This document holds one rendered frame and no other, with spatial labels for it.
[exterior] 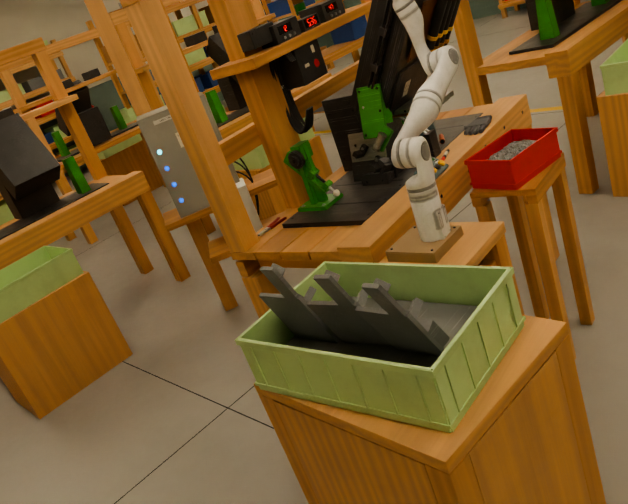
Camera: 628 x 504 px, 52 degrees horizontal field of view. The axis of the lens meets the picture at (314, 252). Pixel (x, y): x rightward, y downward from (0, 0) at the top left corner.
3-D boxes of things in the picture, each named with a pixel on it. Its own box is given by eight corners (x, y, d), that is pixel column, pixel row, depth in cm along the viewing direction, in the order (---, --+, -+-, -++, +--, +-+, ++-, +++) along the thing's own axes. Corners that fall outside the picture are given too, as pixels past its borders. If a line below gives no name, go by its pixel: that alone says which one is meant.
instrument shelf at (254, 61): (376, 8, 300) (374, -1, 299) (256, 69, 241) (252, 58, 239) (334, 21, 316) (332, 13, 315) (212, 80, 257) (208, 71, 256)
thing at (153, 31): (418, 115, 351) (365, -73, 314) (245, 252, 252) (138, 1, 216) (404, 117, 356) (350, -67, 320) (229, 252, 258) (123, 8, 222)
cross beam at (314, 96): (380, 69, 339) (375, 52, 335) (216, 173, 253) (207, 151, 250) (372, 71, 342) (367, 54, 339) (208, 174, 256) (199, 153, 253)
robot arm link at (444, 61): (465, 56, 218) (447, 109, 205) (443, 67, 225) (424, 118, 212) (449, 36, 213) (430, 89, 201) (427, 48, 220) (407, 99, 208)
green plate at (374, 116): (397, 133, 267) (389, 82, 263) (386, 136, 261) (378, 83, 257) (375, 137, 274) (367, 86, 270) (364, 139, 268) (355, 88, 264)
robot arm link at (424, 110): (419, 114, 213) (446, 110, 207) (396, 175, 200) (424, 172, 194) (408, 93, 207) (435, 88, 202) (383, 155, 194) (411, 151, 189)
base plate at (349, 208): (484, 116, 307) (483, 112, 307) (367, 225, 235) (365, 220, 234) (409, 127, 335) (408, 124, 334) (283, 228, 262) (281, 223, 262)
